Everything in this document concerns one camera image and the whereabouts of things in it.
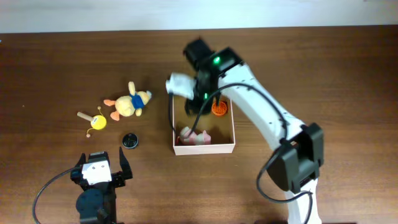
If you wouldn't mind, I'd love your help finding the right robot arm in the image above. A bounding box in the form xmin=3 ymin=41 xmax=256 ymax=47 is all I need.
xmin=183 ymin=39 xmax=324 ymax=223

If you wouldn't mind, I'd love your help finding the orange round puck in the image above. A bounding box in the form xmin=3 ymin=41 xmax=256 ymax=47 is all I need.
xmin=211 ymin=101 xmax=228 ymax=116

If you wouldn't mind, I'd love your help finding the pink white bunny figurine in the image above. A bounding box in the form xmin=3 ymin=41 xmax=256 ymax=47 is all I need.
xmin=179 ymin=126 xmax=211 ymax=146

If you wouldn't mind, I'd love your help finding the black round puck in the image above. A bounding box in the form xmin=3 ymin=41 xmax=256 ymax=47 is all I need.
xmin=122 ymin=133 xmax=139 ymax=149

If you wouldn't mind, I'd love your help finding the yellow plush duck toy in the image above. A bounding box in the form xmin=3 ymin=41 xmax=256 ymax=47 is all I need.
xmin=103 ymin=82 xmax=152 ymax=121

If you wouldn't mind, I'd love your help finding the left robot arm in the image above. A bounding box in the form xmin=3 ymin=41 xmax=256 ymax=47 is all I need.
xmin=70 ymin=149 xmax=133 ymax=224

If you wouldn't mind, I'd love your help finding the yellow wooden rattle drum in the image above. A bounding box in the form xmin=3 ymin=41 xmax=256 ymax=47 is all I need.
xmin=76 ymin=106 xmax=107 ymax=138

